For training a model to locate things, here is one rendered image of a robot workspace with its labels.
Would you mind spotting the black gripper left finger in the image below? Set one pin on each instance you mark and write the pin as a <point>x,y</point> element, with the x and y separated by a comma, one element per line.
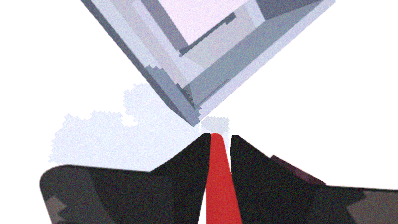
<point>172,193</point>

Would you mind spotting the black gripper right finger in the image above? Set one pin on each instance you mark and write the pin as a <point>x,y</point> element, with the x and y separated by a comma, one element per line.
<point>269,194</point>

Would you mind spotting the red peg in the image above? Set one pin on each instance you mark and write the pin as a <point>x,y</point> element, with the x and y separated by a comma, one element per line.
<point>221,201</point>

